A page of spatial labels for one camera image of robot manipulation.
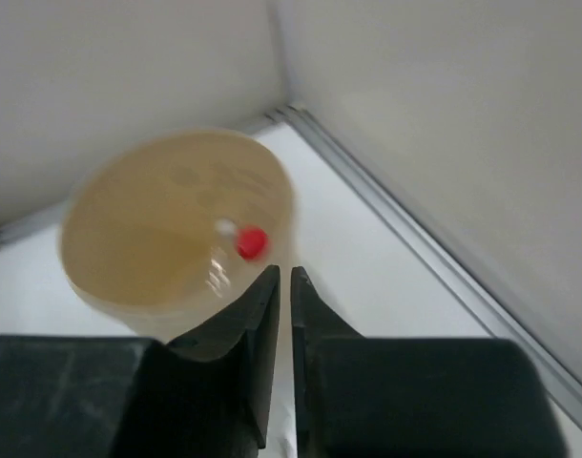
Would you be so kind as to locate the beige round plastic bin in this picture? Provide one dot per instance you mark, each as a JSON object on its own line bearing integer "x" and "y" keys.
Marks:
{"x": 136, "y": 241}

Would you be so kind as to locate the clear bottle blue white cap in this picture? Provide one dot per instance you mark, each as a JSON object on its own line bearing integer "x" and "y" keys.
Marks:
{"x": 226, "y": 228}

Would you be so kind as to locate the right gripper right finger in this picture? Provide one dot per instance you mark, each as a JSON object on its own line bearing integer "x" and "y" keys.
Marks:
{"x": 358, "y": 396}

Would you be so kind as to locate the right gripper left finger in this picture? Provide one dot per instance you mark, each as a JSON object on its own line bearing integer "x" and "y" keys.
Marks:
{"x": 206, "y": 393}

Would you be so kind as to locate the clear bottle red label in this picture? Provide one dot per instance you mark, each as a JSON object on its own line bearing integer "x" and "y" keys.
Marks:
{"x": 229, "y": 257}

